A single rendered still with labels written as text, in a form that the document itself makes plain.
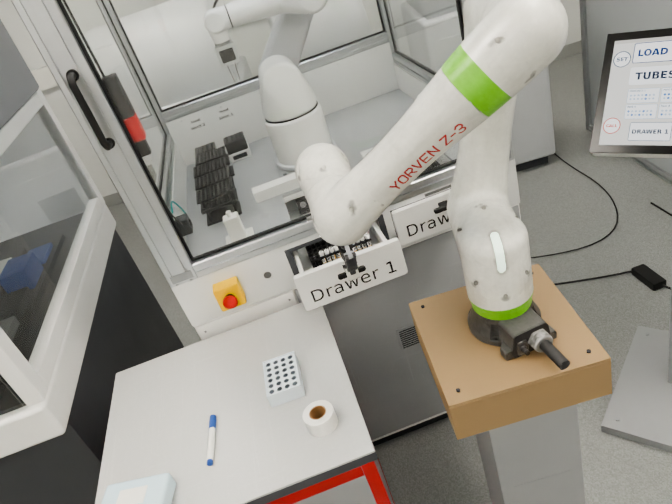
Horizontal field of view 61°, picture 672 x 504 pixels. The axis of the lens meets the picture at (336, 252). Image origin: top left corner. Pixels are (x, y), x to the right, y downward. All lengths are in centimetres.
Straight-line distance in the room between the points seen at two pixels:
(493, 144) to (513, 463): 72
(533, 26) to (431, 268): 99
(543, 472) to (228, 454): 73
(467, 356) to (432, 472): 96
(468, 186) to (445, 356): 35
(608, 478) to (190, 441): 128
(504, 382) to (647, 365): 122
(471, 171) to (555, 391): 45
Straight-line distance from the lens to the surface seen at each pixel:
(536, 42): 91
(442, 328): 127
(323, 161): 109
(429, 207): 162
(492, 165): 118
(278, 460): 129
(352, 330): 179
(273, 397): 137
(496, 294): 113
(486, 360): 119
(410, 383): 200
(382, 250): 147
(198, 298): 164
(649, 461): 211
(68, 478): 184
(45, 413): 158
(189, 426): 147
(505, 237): 108
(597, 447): 213
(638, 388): 225
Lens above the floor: 172
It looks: 32 degrees down
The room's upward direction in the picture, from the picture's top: 19 degrees counter-clockwise
